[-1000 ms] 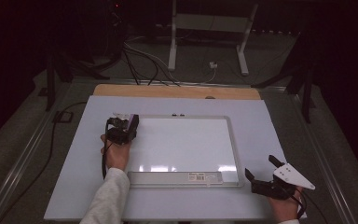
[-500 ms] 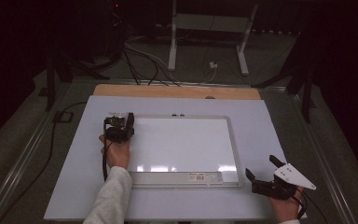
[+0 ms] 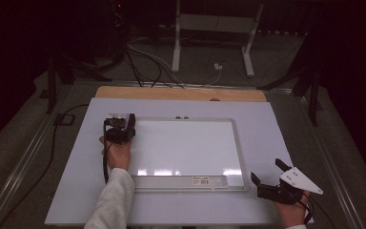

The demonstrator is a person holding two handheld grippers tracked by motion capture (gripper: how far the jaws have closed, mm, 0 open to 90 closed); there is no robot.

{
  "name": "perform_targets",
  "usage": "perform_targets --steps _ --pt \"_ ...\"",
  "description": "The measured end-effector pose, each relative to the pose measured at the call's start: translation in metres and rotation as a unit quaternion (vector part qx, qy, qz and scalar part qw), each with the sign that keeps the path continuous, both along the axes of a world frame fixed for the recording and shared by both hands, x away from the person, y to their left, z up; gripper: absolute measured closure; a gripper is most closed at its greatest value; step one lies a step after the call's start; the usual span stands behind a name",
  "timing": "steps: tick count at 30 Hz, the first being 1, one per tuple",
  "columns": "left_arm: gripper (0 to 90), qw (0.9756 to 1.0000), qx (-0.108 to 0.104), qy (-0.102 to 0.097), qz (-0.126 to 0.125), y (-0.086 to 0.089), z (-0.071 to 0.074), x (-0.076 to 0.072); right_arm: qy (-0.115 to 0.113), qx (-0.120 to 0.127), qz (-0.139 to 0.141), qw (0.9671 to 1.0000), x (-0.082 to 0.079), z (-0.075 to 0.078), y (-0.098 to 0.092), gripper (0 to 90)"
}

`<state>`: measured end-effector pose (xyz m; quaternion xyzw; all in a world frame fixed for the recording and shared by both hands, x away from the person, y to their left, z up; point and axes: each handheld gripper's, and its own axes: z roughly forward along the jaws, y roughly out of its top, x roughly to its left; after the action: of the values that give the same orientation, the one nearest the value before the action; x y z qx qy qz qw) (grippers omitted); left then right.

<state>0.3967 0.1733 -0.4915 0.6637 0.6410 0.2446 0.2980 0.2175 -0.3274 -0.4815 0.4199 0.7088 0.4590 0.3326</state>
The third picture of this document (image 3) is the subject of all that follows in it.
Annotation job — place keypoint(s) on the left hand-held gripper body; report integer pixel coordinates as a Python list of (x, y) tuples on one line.
[(116, 130)]

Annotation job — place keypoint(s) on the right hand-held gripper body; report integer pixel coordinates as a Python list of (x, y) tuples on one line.
[(286, 189)]

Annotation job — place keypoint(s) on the purple and black eraser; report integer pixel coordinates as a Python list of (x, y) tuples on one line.
[(131, 122)]

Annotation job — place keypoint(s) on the white whiteboard with grey frame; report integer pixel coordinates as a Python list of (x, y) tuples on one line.
[(190, 149)]

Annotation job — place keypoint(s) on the person's right hand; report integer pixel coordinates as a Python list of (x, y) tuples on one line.
[(290, 212)]

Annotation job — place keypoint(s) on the person's left hand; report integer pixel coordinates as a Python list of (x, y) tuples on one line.
[(117, 156)]

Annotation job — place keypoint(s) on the white sheet table cover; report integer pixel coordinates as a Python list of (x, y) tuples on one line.
[(260, 133)]

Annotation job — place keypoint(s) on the black tripod stand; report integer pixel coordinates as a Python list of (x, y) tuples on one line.
[(51, 82), (314, 92)]

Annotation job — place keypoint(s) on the white metal stand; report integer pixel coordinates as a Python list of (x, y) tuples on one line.
[(176, 38)]

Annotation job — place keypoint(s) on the power strip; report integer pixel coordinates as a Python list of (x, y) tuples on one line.
[(281, 32)]

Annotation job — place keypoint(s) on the grey metal floor rail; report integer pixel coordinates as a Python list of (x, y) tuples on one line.
[(327, 159), (22, 159)]

